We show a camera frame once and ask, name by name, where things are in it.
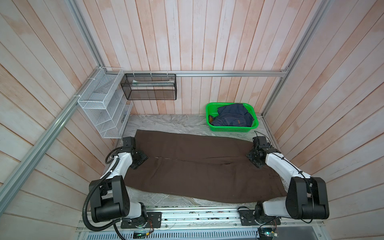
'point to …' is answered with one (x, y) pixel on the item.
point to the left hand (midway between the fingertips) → (144, 161)
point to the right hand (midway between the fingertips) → (252, 155)
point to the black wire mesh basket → (149, 86)
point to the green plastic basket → (212, 109)
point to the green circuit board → (265, 232)
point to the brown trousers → (205, 167)
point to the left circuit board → (140, 234)
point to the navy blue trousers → (234, 114)
